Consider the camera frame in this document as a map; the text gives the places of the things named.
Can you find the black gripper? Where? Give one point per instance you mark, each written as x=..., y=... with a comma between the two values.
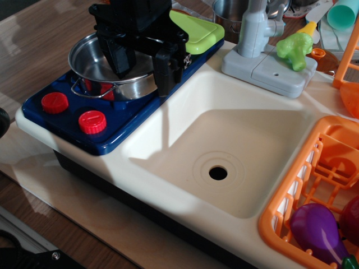
x=126, y=27

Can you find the small stainless steel pan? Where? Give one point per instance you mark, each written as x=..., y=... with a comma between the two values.
x=96, y=80

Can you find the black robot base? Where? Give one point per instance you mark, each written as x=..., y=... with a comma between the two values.
x=18, y=257

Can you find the red stove knob right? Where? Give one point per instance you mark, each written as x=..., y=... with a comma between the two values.
x=92, y=122

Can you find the red stove knob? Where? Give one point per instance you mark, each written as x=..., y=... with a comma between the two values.
x=54, y=103
x=92, y=122

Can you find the blue toy stove top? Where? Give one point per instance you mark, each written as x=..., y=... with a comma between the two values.
x=123, y=117

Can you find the red stove knob left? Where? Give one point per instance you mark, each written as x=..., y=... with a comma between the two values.
x=54, y=103

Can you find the cream toy sink unit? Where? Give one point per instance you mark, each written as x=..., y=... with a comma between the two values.
x=209, y=159

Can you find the green plastic cutting board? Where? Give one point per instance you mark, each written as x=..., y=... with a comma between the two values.
x=202, y=34

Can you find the steel pot in background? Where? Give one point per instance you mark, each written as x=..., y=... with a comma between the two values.
x=229, y=13

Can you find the grey toy faucet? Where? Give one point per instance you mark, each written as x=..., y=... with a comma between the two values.
x=255, y=61

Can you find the green toy broccoli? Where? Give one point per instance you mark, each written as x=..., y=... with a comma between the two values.
x=295, y=48

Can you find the yellow toy corn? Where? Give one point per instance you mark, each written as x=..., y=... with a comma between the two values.
x=308, y=29

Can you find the orange pot lid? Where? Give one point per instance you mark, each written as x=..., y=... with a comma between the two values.
x=326, y=61

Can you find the teal plastic cup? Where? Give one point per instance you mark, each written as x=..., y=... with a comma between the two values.
x=343, y=14

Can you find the orange plastic dish rack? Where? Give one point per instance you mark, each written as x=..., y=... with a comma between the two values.
x=324, y=172

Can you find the purple toy eggplant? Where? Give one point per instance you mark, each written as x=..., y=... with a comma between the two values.
x=314, y=227

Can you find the red toy vegetable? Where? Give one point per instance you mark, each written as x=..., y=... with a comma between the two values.
x=348, y=221

